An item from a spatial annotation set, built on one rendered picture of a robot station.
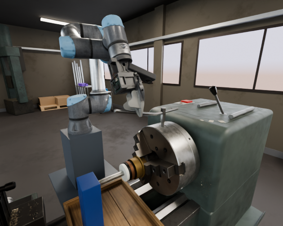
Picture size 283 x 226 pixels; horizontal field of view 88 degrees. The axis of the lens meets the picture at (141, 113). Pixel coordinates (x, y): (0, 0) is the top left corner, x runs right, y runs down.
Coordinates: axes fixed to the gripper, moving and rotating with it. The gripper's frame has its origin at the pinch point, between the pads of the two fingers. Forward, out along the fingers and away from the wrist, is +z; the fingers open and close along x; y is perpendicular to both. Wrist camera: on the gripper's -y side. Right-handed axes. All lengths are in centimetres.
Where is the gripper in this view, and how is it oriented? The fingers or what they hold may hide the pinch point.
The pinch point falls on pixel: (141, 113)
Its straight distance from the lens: 52.2
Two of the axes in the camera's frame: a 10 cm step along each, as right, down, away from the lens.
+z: 2.6, 9.6, -0.7
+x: 5.3, -2.1, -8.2
